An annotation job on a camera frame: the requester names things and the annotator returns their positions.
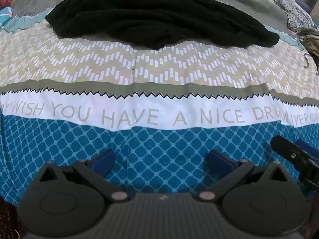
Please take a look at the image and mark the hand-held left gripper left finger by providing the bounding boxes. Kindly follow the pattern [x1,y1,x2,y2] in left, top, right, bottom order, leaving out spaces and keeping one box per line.
[38,149,130,203]

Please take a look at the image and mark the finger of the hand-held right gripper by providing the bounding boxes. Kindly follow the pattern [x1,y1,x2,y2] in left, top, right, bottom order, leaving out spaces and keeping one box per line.
[296,139,319,161]
[271,136,316,180]

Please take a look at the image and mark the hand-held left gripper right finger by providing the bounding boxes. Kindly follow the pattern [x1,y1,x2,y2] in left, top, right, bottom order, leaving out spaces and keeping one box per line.
[197,150,288,203]

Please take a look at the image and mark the black pants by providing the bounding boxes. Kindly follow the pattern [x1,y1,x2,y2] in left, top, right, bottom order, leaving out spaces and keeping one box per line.
[45,0,280,50]

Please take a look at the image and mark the printed patchwork blanket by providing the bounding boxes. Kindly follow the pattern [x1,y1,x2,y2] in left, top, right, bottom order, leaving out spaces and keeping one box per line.
[0,0,319,206]

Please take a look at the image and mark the olive brown cloth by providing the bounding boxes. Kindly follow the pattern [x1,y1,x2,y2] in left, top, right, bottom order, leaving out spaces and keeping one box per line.
[297,27,319,75]

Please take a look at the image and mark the grey speckled cloth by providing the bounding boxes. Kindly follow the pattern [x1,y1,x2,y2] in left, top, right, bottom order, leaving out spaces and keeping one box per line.
[254,0,317,30]

